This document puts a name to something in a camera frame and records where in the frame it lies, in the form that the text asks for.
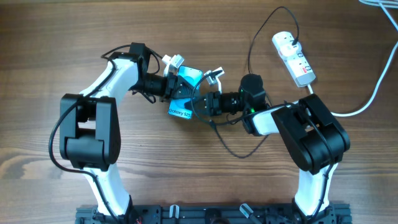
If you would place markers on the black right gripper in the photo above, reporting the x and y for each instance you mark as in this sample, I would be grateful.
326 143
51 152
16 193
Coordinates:
216 96

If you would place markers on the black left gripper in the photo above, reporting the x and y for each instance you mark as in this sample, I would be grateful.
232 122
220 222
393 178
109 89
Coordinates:
170 83

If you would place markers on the white power strip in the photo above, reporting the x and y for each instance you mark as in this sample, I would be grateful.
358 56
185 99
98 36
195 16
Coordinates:
297 65

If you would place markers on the white charger plug adapter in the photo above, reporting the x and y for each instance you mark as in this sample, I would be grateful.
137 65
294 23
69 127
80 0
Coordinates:
287 50

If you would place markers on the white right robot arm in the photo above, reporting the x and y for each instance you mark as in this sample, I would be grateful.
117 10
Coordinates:
315 140

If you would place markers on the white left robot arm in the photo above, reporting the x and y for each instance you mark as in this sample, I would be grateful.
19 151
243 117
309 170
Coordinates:
86 139

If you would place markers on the Galaxy smartphone cyan screen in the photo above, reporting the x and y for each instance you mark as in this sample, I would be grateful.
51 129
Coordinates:
176 107

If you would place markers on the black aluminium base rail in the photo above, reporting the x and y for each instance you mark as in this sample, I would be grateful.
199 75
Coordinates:
275 213

